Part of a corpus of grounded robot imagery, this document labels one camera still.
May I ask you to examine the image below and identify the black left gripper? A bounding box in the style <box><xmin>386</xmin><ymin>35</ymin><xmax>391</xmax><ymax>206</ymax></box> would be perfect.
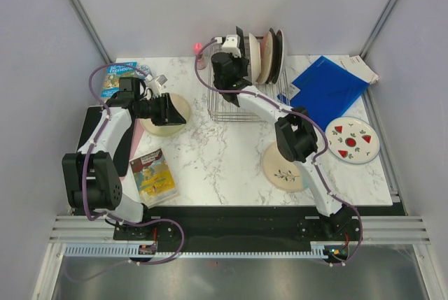
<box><xmin>136</xmin><ymin>93</ymin><xmax>186</xmax><ymax>127</ymax></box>

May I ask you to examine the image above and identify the cream and green branch plate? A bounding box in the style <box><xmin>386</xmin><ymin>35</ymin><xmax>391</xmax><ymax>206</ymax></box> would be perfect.
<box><xmin>139</xmin><ymin>92</ymin><xmax>193</xmax><ymax>136</ymax></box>

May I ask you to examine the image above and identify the metal wire dish rack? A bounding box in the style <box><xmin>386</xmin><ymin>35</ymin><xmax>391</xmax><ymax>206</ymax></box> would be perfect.
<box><xmin>206</xmin><ymin>36</ymin><xmax>291</xmax><ymax>122</ymax></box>

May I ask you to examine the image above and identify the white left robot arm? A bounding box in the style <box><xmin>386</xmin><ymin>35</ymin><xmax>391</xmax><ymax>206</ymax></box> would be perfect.
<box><xmin>62</xmin><ymin>77</ymin><xmax>186</xmax><ymax>239</ymax></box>

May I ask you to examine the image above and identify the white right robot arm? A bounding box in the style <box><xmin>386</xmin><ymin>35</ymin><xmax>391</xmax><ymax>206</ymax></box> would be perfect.
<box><xmin>204</xmin><ymin>34</ymin><xmax>357</xmax><ymax>240</ymax></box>

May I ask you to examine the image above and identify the cream plate in rack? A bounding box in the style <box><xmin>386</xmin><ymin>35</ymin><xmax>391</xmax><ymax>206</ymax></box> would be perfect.
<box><xmin>248</xmin><ymin>34</ymin><xmax>261</xmax><ymax>83</ymax></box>

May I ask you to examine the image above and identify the pink speckled plate in rack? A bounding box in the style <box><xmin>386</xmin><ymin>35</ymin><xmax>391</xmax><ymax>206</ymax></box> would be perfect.
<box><xmin>257</xmin><ymin>29</ymin><xmax>274</xmax><ymax>85</ymax></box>

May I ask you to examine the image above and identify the black plate in rack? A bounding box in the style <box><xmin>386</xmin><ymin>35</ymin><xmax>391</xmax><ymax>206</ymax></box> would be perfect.
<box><xmin>267</xmin><ymin>28</ymin><xmax>279</xmax><ymax>84</ymax></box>

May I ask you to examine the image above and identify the pink paper sheet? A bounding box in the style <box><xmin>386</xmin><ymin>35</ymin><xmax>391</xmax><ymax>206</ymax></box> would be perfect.
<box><xmin>129</xmin><ymin>122</ymin><xmax>147</xmax><ymax>162</ymax></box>

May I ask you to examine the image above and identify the pink squeeze bottle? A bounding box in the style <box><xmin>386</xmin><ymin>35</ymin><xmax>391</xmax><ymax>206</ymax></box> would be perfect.
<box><xmin>193</xmin><ymin>43</ymin><xmax>207</xmax><ymax>70</ymax></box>

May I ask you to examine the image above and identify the small blue lidded jar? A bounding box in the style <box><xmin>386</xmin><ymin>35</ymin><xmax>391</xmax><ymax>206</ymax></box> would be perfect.
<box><xmin>136</xmin><ymin>64</ymin><xmax>152</xmax><ymax>78</ymax></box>

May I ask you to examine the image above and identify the black clipboard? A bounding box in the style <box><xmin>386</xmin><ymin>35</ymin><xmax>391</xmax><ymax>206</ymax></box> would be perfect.
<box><xmin>78</xmin><ymin>106</ymin><xmax>135</xmax><ymax>177</ymax></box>

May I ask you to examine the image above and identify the illustrated yellow paperback book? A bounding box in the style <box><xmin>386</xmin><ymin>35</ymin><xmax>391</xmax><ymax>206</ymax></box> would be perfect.
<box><xmin>129</xmin><ymin>148</ymin><xmax>179</xmax><ymax>208</ymax></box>

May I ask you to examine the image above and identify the blue treehouse book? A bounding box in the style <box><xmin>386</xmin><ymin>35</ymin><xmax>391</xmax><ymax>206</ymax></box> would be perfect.
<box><xmin>100</xmin><ymin>62</ymin><xmax>137</xmax><ymax>99</ymax></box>

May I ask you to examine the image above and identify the blue plastic folder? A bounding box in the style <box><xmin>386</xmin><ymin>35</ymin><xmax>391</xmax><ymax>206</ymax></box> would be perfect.
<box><xmin>277</xmin><ymin>56</ymin><xmax>377</xmax><ymax>129</ymax></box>

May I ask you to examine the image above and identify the white paper booklet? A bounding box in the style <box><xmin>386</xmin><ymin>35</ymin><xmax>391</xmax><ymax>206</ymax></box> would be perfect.
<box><xmin>339</xmin><ymin>55</ymin><xmax>379</xmax><ymax>84</ymax></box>

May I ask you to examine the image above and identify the cream and blue leaf plate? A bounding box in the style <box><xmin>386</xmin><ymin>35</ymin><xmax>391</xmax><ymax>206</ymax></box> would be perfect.
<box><xmin>262</xmin><ymin>142</ymin><xmax>307</xmax><ymax>192</ymax></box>

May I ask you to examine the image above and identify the watermelon pattern plate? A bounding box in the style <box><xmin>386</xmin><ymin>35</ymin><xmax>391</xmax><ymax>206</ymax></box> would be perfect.
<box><xmin>325</xmin><ymin>117</ymin><xmax>380</xmax><ymax>165</ymax></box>

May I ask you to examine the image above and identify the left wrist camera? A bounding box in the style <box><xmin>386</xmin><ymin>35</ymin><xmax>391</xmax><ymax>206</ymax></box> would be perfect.
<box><xmin>145</xmin><ymin>75</ymin><xmax>167</xmax><ymax>94</ymax></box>

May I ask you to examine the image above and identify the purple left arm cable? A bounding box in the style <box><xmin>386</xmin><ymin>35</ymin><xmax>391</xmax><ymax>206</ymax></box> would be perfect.
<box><xmin>62</xmin><ymin>64</ymin><xmax>185</xmax><ymax>283</ymax></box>

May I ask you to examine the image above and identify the white slotted cable duct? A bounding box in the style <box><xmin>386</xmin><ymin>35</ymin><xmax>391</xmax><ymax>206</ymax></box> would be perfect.
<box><xmin>64</xmin><ymin>243</ymin><xmax>342</xmax><ymax>259</ymax></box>

